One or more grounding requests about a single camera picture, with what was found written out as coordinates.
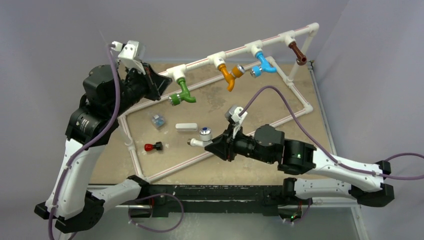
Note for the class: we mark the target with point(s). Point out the red black faucet handle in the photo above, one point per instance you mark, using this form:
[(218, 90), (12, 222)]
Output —
[(158, 146)]

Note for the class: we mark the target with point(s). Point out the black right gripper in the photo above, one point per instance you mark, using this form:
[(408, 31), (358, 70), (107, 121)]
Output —
[(224, 146)]

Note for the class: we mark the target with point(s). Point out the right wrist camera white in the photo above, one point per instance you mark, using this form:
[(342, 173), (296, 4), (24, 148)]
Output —
[(236, 116)]

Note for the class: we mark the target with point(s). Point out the small clear blue box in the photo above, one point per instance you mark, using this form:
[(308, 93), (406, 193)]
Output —
[(158, 121)]

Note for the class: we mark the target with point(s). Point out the aluminium table frame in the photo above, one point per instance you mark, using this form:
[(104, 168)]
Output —
[(325, 219)]

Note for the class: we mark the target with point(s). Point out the white faucet chrome knob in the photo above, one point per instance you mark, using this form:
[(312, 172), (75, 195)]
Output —
[(205, 138)]

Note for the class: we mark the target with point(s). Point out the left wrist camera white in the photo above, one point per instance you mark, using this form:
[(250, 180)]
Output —
[(130, 54)]

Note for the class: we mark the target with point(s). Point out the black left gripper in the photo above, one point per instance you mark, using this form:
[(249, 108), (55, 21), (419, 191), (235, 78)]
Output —
[(157, 83)]

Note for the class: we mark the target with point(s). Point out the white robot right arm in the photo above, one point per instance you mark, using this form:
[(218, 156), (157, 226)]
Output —
[(313, 173)]

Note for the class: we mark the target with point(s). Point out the blue faucet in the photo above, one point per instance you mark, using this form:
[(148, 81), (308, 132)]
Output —
[(264, 67)]

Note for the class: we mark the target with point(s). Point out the white PVC pipe frame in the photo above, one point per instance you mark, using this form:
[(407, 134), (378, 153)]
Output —
[(278, 99)]

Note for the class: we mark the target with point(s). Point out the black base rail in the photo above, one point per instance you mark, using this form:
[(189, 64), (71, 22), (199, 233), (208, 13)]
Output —
[(220, 199)]

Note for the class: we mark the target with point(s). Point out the green faucet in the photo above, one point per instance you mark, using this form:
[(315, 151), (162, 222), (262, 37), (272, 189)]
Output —
[(183, 96)]

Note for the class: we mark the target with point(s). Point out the orange faucet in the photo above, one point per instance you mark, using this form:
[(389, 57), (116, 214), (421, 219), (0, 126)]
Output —
[(230, 76)]

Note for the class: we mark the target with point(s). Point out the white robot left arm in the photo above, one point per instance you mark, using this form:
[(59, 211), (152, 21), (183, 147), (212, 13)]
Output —
[(72, 208)]

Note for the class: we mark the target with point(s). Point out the brown faucet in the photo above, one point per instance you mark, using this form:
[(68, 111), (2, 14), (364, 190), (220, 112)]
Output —
[(301, 58)]

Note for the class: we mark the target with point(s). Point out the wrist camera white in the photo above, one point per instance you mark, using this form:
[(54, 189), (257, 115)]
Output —
[(130, 54), (236, 116)]

